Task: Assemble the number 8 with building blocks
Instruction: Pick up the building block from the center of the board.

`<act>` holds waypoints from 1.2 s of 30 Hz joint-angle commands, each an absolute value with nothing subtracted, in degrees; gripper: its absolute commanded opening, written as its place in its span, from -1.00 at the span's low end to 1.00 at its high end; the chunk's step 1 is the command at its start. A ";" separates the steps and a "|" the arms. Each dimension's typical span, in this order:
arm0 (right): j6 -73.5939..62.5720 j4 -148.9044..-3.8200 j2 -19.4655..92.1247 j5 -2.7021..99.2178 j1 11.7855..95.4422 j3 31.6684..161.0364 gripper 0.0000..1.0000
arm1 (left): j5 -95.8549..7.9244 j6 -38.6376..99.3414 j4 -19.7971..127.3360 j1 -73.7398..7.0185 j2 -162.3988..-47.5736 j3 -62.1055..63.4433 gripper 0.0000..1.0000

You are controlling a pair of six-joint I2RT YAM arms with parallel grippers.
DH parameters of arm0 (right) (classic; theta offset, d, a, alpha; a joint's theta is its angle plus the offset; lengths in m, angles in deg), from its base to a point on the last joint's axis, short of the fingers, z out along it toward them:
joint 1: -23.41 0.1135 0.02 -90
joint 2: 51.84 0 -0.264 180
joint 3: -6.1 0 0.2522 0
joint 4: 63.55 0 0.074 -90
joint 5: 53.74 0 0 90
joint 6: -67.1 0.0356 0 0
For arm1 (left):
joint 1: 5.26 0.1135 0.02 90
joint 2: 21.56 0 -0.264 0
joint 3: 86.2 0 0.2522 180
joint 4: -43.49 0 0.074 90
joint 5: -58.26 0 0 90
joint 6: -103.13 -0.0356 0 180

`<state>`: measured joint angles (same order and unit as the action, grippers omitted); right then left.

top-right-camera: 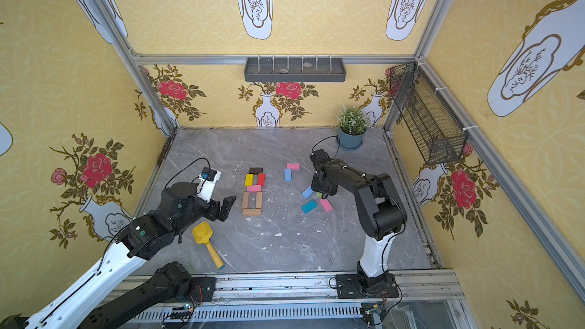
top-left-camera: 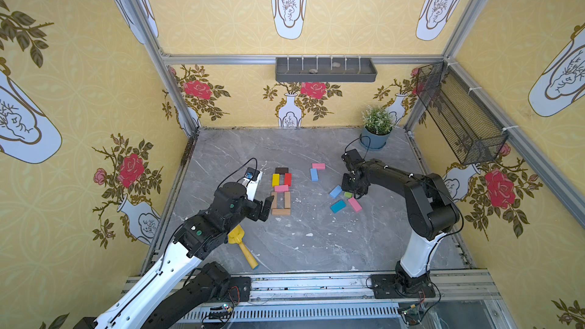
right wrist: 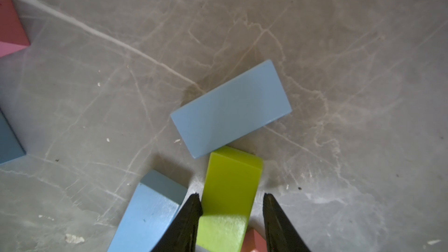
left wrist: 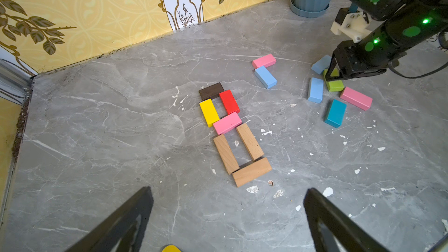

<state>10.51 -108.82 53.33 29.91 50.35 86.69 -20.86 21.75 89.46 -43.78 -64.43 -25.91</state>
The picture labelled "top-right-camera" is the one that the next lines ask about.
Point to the aluminium rail frame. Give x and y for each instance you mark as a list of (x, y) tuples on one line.
[(308, 295)]

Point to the red block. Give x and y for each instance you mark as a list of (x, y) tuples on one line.
[(261, 179)]

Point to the teal block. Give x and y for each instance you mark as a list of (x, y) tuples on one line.
[(309, 206)]

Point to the light blue long block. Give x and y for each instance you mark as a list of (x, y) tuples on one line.
[(287, 174)]

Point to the pink block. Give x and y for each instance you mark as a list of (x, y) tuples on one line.
[(254, 188), (326, 205), (293, 166)]

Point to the grey wall shelf tray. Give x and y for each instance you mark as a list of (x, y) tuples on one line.
[(295, 69)]

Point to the yellow block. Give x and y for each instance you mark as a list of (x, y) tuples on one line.
[(249, 180)]

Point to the blue plant pot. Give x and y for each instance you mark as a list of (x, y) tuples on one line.
[(349, 142)]

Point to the yellow toy shovel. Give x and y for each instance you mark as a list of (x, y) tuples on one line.
[(202, 234)]

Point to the light blue short block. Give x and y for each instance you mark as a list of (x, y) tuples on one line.
[(307, 193)]

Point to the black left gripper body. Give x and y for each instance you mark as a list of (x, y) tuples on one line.
[(215, 208)]

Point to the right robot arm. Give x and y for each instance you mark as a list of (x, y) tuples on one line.
[(381, 215)]

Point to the natural wood block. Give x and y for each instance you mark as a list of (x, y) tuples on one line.
[(251, 212), (259, 201), (245, 200)]

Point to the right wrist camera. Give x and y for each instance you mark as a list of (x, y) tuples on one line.
[(319, 157)]

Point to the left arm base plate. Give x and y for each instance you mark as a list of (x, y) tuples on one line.
[(201, 289)]

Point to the green artificial plant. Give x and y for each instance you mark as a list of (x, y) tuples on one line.
[(352, 121)]

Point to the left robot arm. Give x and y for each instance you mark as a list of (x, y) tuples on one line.
[(81, 305)]

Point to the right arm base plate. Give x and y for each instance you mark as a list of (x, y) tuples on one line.
[(358, 286)]

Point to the black wire mesh basket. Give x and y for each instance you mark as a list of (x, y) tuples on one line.
[(437, 133)]

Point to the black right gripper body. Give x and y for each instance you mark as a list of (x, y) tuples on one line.
[(322, 185)]

